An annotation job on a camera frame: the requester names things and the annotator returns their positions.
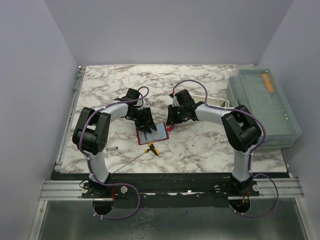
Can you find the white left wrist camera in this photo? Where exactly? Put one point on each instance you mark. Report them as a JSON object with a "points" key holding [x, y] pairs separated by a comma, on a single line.
{"points": [[146, 102]]}

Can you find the clear plastic storage box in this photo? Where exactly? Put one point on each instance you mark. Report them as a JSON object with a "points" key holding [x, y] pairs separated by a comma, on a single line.
{"points": [[246, 87]]}

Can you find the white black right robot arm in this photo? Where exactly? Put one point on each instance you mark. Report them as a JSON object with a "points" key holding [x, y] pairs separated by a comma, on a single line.
{"points": [[241, 128]]}

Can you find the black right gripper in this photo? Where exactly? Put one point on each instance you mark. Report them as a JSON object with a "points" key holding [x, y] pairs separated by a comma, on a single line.
{"points": [[171, 120]]}

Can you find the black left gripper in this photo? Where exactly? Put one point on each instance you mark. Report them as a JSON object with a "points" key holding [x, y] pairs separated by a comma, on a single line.
{"points": [[147, 122]]}

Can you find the white rectangular plastic tray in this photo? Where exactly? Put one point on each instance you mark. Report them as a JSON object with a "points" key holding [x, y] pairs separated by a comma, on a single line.
{"points": [[218, 102]]}

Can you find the black aluminium mounting rail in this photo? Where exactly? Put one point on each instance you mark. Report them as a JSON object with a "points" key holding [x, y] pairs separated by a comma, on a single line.
{"points": [[160, 190]]}

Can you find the orange tool in box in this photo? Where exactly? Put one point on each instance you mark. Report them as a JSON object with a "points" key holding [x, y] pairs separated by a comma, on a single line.
{"points": [[267, 82]]}

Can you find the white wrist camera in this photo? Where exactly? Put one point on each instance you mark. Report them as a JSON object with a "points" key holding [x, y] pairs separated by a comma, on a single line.
{"points": [[146, 102], [175, 102]]}

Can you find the red card holder wallet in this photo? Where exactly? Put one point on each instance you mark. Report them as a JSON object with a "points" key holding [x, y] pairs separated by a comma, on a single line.
{"points": [[160, 134]]}

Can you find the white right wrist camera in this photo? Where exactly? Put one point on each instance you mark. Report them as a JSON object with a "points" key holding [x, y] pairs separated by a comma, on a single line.
{"points": [[175, 102]]}

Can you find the yellow black T-handle hex key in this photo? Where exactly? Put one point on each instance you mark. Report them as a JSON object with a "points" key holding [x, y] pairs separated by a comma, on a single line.
{"points": [[151, 148]]}

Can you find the small metal bar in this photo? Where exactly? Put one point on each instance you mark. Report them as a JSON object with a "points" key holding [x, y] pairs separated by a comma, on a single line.
{"points": [[111, 149]]}

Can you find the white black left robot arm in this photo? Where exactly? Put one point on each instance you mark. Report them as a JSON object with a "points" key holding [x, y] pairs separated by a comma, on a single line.
{"points": [[91, 131]]}

